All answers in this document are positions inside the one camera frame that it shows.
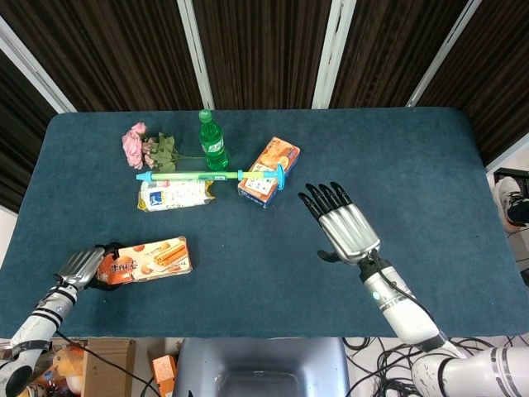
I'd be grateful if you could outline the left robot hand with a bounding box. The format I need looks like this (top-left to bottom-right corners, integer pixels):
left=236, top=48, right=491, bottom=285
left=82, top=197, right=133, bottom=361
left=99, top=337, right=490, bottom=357
left=55, top=243, right=122, bottom=292

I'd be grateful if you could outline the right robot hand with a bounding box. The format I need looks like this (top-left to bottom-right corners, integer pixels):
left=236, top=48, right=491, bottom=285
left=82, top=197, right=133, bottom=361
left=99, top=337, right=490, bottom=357
left=298, top=180, right=382, bottom=266

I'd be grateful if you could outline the orange egg roll box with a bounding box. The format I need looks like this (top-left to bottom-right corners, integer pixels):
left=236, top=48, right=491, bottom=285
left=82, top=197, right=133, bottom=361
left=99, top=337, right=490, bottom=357
left=97, top=236, right=194, bottom=287

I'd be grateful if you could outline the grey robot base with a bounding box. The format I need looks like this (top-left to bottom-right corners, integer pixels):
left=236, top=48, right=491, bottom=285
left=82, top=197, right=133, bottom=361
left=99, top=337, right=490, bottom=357
left=172, top=337, right=351, bottom=397

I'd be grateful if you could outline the orange blue biscuit box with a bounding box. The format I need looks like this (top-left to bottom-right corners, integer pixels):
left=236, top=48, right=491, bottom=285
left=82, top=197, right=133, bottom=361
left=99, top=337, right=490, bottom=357
left=236, top=136, right=302, bottom=210

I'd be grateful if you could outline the orange wooden block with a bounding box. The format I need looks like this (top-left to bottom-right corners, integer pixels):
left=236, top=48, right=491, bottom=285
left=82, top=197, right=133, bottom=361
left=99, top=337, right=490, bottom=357
left=150, top=354, right=180, bottom=397

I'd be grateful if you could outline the blue table cloth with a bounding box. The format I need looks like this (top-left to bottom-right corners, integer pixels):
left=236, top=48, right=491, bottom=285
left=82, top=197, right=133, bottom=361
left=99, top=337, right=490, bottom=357
left=0, top=108, right=529, bottom=339

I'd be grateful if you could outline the white yellow snack packet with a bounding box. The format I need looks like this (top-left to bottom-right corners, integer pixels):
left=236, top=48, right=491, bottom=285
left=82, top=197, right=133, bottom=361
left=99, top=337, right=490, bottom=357
left=136, top=179, right=217, bottom=213

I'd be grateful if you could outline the pink artificial flower bouquet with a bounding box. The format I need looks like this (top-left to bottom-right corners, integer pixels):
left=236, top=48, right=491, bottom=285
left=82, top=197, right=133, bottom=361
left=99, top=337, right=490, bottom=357
left=121, top=122, right=207, bottom=174

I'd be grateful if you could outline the green blue toy syringe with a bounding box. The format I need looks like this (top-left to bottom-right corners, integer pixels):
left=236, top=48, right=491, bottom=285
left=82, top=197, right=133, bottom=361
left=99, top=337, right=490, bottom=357
left=135, top=163, right=287, bottom=192

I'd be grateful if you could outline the green soda bottle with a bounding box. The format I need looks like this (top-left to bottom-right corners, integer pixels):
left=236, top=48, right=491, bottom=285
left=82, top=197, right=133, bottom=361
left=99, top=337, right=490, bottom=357
left=198, top=108, right=230, bottom=171

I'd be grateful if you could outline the white orange sneaker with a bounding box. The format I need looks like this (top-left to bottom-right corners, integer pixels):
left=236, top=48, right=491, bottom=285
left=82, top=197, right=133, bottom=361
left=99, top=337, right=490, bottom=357
left=493, top=176, right=529, bottom=227

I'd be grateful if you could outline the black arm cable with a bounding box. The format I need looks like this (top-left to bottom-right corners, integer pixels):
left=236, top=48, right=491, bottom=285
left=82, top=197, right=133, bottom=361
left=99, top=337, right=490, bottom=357
left=53, top=328, right=160, bottom=397

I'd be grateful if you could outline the black cable bundle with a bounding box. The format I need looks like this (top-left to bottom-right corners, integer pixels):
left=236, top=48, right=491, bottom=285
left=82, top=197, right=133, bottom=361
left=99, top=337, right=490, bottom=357
left=342, top=333, right=529, bottom=397

